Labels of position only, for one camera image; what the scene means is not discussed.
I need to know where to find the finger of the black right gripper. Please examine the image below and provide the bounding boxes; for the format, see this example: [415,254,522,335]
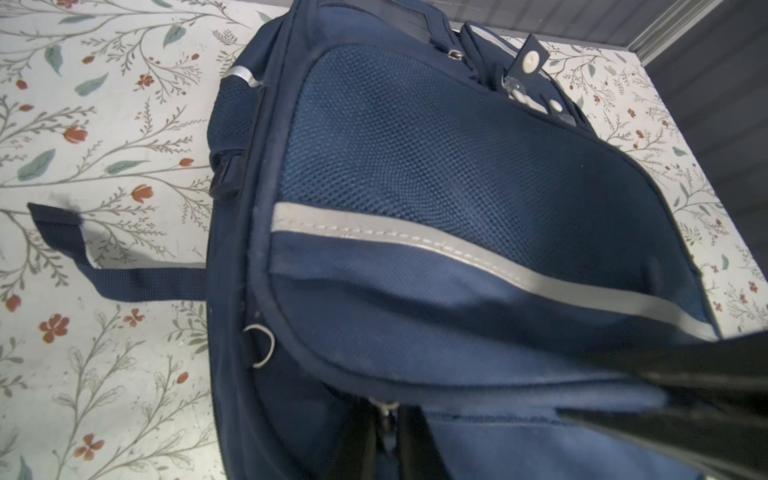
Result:
[558,403,767,479]
[583,332,767,390]

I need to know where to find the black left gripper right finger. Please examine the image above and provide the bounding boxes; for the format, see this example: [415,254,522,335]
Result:
[397,406,450,480]

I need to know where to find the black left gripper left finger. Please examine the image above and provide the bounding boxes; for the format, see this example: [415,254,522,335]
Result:
[326,402,378,480]

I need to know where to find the navy blue student backpack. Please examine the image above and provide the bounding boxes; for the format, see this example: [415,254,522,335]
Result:
[29,1,720,479]

